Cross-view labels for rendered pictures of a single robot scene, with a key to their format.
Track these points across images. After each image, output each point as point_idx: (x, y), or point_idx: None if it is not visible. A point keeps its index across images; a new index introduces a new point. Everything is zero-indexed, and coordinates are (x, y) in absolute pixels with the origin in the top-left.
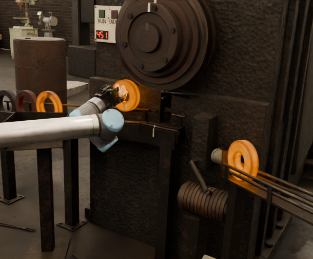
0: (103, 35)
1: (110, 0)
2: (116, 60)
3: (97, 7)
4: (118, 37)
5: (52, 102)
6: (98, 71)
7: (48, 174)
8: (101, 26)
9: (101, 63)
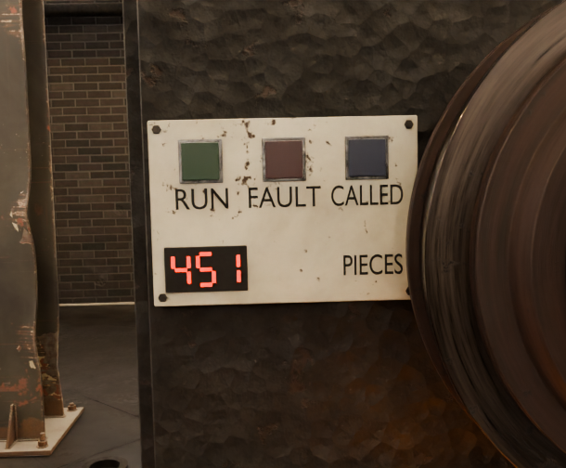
0: (219, 272)
1: (238, 94)
2: (290, 385)
3: (170, 133)
4: (448, 278)
5: None
6: (174, 456)
7: None
8: (198, 226)
9: (190, 416)
